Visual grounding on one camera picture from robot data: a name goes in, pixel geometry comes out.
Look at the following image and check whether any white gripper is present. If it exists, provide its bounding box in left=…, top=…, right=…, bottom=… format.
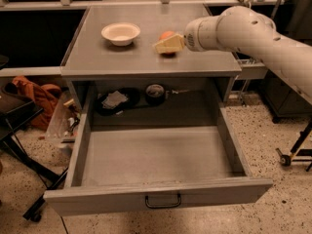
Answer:
left=153, top=16, right=222, bottom=54

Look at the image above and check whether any orange fruit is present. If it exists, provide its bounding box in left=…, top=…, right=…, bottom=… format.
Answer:
left=159, top=30, right=175, bottom=55

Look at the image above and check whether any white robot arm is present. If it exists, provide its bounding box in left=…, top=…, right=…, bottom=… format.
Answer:
left=153, top=6, right=312, bottom=103

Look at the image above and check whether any grey open drawer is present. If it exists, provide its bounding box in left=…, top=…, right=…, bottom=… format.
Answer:
left=43, top=81, right=274, bottom=217

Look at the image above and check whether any grey cabinet table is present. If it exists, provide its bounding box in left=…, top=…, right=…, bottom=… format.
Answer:
left=59, top=3, right=243, bottom=109

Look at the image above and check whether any black tape roll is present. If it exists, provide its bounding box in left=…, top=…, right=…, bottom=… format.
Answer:
left=145, top=84, right=166, bottom=105

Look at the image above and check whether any white bowl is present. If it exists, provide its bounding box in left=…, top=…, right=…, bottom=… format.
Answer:
left=101, top=22, right=140, bottom=47

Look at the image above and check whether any metal pole stand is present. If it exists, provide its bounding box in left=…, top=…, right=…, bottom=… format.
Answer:
left=236, top=0, right=287, bottom=105

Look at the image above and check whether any black cap with paper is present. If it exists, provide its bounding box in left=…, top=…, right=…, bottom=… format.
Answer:
left=95, top=88, right=140, bottom=116

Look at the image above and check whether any clear plastic bag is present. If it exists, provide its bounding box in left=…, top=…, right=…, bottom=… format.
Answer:
left=45, top=91, right=79, bottom=148

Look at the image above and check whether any orange cloth bag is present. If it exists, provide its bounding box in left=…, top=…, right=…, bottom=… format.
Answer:
left=13, top=76, right=62, bottom=131

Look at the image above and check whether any black wheeled stand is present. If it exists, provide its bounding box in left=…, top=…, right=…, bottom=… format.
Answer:
left=276, top=120, right=312, bottom=172

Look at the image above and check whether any black chair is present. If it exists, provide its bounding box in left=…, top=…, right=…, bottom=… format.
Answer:
left=0, top=54, right=70, bottom=222

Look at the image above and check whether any black drawer handle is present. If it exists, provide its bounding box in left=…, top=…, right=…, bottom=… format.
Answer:
left=145, top=193, right=181, bottom=210

